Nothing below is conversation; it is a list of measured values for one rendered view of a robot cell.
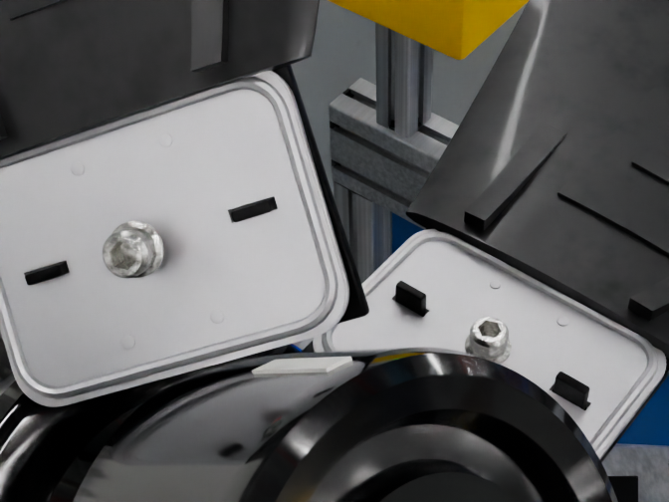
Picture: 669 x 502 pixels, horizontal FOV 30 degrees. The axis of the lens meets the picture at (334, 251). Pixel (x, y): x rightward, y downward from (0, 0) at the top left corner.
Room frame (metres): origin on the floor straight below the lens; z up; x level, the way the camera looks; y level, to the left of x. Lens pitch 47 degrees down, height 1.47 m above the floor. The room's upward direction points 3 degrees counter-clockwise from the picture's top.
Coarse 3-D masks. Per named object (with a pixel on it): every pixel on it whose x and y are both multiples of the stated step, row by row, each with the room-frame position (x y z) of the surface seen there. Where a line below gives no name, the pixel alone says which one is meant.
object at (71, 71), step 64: (0, 0) 0.25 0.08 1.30; (64, 0) 0.25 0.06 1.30; (128, 0) 0.24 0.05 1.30; (192, 0) 0.24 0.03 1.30; (256, 0) 0.24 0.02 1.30; (0, 64) 0.24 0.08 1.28; (64, 64) 0.24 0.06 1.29; (128, 64) 0.23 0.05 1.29; (192, 64) 0.23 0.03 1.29; (256, 64) 0.23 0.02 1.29; (0, 128) 0.23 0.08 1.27; (64, 128) 0.23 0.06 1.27
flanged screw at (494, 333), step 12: (480, 324) 0.23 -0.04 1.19; (492, 324) 0.23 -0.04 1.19; (504, 324) 0.23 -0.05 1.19; (468, 336) 0.23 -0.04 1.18; (480, 336) 0.22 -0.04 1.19; (492, 336) 0.23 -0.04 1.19; (504, 336) 0.22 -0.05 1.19; (468, 348) 0.22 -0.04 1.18; (480, 348) 0.22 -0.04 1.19; (492, 348) 0.22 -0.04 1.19; (504, 348) 0.22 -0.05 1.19; (492, 360) 0.22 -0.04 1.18; (504, 360) 0.22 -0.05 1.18
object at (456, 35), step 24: (336, 0) 0.66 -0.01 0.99; (360, 0) 0.65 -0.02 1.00; (384, 0) 0.64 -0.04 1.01; (408, 0) 0.63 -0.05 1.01; (432, 0) 0.61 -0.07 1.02; (456, 0) 0.60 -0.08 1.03; (480, 0) 0.61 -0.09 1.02; (504, 0) 0.63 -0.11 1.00; (528, 0) 0.66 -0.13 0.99; (384, 24) 0.64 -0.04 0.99; (408, 24) 0.63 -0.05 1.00; (432, 24) 0.61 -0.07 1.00; (456, 24) 0.60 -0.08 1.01; (480, 24) 0.61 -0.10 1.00; (432, 48) 0.62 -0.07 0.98; (456, 48) 0.60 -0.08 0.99
